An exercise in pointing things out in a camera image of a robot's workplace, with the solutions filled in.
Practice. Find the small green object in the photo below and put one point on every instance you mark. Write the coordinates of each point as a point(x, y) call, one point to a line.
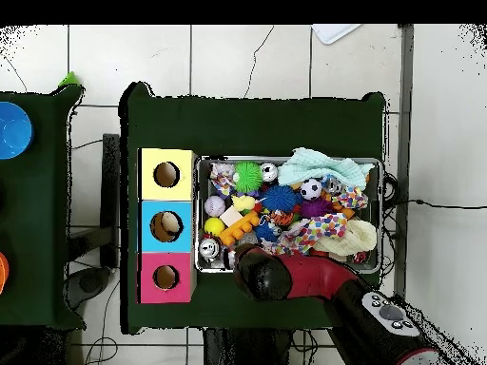
point(68, 80)

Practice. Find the black and white soccer ball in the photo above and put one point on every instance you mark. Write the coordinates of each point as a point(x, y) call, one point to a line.
point(311, 189)

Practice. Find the mint green cloth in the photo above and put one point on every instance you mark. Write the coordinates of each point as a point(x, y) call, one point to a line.
point(315, 167)

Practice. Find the purple spiky ball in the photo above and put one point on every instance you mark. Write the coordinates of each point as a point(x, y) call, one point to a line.
point(315, 208)

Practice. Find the yellow ball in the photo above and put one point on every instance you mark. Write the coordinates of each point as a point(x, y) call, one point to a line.
point(214, 226)

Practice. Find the cream knitted cloth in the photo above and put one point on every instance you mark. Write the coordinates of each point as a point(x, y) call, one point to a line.
point(357, 237)

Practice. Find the wooden box with three holes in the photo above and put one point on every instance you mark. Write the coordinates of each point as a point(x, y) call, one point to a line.
point(182, 243)

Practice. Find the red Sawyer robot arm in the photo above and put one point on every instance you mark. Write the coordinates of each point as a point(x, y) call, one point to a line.
point(315, 277)

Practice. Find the white tray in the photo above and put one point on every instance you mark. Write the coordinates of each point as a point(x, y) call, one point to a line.
point(335, 32)

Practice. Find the green spiky ball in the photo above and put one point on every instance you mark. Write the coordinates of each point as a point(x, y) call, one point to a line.
point(248, 176)

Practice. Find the polka dot cloth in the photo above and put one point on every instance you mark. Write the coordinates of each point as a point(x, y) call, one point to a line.
point(315, 230)

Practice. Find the silver can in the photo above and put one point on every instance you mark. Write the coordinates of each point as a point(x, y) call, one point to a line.
point(249, 238)

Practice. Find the orange toy brick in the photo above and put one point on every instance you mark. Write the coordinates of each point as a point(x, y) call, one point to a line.
point(237, 229)

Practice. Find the white baseball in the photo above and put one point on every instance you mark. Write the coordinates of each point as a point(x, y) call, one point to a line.
point(215, 206)

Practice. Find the orange bowl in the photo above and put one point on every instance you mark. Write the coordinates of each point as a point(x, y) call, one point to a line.
point(3, 272)

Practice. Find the shallow clear mesh bin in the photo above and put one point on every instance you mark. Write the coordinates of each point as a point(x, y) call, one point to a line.
point(373, 213)

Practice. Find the blue spiky ball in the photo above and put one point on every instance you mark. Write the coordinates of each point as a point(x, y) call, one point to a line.
point(279, 198)

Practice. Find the blue bowl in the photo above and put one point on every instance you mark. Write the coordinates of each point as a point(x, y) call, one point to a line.
point(13, 131)

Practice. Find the dark green side tablecloth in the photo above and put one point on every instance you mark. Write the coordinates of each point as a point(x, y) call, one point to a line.
point(42, 209)

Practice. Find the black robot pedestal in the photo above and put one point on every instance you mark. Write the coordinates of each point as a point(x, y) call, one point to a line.
point(247, 349)

